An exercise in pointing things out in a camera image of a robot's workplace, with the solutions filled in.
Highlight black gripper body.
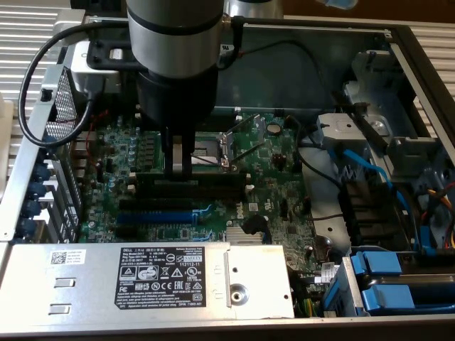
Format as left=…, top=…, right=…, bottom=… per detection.
left=136, top=65, right=220, bottom=135

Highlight green RAM stick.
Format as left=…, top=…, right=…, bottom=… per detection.
left=136, top=171, right=247, bottom=189

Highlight black RAM slot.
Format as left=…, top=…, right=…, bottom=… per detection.
left=215, top=106, right=243, bottom=120
left=129, top=170, right=252, bottom=180
left=212, top=112, right=245, bottom=133
left=127, top=183, right=255, bottom=200

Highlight CPU socket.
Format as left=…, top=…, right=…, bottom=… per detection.
left=192, top=130, right=238, bottom=175

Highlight long black expansion slot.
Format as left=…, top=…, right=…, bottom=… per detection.
left=118, top=197, right=196, bottom=215

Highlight blue expansion slot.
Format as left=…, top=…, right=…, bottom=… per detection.
left=115, top=209, right=196, bottom=225

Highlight thin metal locking lever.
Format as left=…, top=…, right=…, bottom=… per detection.
left=230, top=138, right=269, bottom=165

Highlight silver port block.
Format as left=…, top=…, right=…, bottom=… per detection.
left=70, top=129, right=106, bottom=180

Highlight short black expansion slot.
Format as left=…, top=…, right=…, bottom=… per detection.
left=113, top=224, right=140, bottom=240

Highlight silver finned heat sink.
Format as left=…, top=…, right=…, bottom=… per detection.
left=225, top=226, right=267, bottom=245

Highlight open metal PC case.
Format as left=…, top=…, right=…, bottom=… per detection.
left=0, top=13, right=455, bottom=341

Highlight green motherboard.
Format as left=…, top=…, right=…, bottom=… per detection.
left=76, top=112, right=321, bottom=296

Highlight blue slot latch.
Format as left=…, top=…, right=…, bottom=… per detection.
left=31, top=161, right=53, bottom=183
left=38, top=134, right=60, bottom=159
left=20, top=198, right=43, bottom=218
left=25, top=180, right=48, bottom=200
left=16, top=217, right=38, bottom=238

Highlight black power supply label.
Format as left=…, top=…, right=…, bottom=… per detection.
left=113, top=246, right=208, bottom=310

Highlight white QR code sticker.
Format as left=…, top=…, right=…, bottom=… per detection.
left=48, top=249, right=87, bottom=267

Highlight silver power supply unit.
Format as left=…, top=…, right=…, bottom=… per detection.
left=0, top=241, right=296, bottom=320

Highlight black ribbed fan housing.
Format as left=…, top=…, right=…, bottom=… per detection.
left=336, top=178, right=419, bottom=251

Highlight silver and blue disk bay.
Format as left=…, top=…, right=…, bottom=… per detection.
left=321, top=256, right=373, bottom=319

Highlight large silver disk bay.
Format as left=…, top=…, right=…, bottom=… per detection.
left=315, top=48, right=455, bottom=189

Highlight blue disk caddy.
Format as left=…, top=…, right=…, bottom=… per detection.
left=359, top=283, right=455, bottom=317
left=350, top=250, right=405, bottom=277

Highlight thin red wire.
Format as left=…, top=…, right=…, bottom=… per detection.
left=56, top=109, right=110, bottom=171

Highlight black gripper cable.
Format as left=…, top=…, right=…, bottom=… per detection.
left=217, top=14, right=247, bottom=72

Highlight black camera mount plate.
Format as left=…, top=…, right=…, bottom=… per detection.
left=84, top=38, right=143, bottom=71

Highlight black wire plug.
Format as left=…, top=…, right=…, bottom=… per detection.
left=240, top=214, right=273, bottom=244

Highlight black round wire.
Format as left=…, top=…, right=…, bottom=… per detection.
left=283, top=114, right=345, bottom=189

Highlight black wire with connector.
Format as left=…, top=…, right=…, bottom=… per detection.
left=217, top=38, right=342, bottom=107

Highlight black camera cable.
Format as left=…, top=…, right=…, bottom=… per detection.
left=18, top=21, right=131, bottom=147

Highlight grey metal bracket box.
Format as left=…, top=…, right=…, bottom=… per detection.
left=315, top=112, right=369, bottom=152

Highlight black flat wire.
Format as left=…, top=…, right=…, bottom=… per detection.
left=332, top=91, right=390, bottom=152

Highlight power supply wire bundle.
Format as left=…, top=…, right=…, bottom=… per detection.
left=289, top=269, right=323, bottom=318

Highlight blue disk wire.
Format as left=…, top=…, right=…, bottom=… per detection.
left=328, top=141, right=437, bottom=257

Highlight orange yellow red wire bundle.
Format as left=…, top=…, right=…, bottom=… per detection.
left=419, top=187, right=455, bottom=251

